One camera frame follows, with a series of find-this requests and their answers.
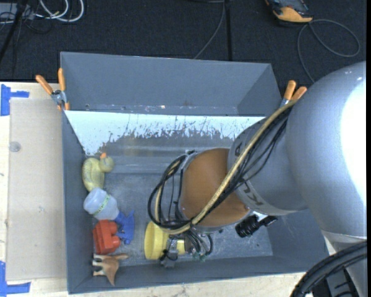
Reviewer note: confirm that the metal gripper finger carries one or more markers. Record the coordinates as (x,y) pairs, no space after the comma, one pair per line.
(170,257)

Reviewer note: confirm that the yellow cup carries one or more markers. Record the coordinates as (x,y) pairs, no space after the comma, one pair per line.
(154,240)

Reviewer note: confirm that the blue toy animal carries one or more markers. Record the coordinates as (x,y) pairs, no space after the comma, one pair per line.
(126,226)

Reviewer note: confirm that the brown toy animal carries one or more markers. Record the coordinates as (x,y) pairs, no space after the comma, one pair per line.
(109,265)

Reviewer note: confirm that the red toy block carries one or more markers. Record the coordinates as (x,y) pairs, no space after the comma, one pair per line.
(105,237)

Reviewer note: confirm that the clear plastic bottle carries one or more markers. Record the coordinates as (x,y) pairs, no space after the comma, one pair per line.
(100,203)

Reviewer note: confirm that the yellow rubber duck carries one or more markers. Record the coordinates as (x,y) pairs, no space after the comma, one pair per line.
(94,173)

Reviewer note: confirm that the pale wood board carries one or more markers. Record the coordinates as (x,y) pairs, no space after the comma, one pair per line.
(34,181)

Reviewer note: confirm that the grey metal bin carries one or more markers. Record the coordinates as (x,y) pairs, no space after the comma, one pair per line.
(160,85)

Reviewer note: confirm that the black cylinder on white bracket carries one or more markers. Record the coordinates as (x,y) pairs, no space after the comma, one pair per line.
(249,226)

